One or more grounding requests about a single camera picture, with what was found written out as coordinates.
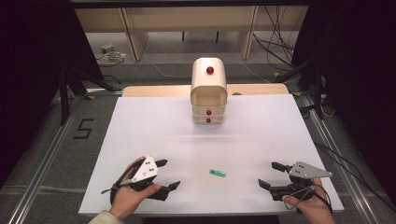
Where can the light wooden desk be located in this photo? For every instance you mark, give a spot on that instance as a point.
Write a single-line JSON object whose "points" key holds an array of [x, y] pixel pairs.
{"points": [[186, 18]]}

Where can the dark curtain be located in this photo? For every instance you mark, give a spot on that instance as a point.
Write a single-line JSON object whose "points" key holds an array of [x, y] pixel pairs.
{"points": [[31, 77], [358, 93]]}

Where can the black tape floor number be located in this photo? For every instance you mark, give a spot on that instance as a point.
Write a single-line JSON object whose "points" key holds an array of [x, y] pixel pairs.
{"points": [[83, 128]]}

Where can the person's right hand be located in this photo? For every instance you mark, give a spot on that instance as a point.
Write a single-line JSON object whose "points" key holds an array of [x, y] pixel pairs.
{"points": [[314, 208]]}

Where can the yellow floor tape marker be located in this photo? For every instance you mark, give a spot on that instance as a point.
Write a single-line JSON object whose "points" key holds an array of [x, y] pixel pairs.
{"points": [[91, 97], [276, 74], [297, 93]]}

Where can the white power strip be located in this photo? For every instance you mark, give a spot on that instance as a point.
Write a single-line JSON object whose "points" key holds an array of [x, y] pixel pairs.
{"points": [[106, 48]]}

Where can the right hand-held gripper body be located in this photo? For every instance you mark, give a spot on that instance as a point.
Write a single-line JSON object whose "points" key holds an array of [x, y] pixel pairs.
{"points": [[306, 172]]}

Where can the black metal stand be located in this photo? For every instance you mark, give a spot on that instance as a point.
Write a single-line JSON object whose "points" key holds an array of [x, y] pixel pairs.
{"points": [[64, 96], [316, 84]]}

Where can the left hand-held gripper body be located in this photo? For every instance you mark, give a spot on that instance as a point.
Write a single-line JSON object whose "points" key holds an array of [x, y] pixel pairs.
{"points": [[146, 169]]}

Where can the aluminium floor rail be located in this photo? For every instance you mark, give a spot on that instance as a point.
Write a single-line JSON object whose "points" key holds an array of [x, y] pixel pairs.
{"points": [[40, 174], [342, 174]]}

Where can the black furniture leg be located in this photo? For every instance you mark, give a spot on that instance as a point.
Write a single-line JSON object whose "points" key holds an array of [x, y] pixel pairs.
{"points": [[183, 36], [217, 37]]}

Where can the person's left hand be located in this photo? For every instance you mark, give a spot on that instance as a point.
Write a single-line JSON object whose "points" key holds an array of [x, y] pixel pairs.
{"points": [[126, 199]]}

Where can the white mini drawer cabinet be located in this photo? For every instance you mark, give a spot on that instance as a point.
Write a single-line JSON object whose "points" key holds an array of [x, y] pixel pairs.
{"points": [[208, 84]]}

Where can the small teal lighter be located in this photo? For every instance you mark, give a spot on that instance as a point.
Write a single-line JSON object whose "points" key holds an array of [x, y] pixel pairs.
{"points": [[218, 173]]}

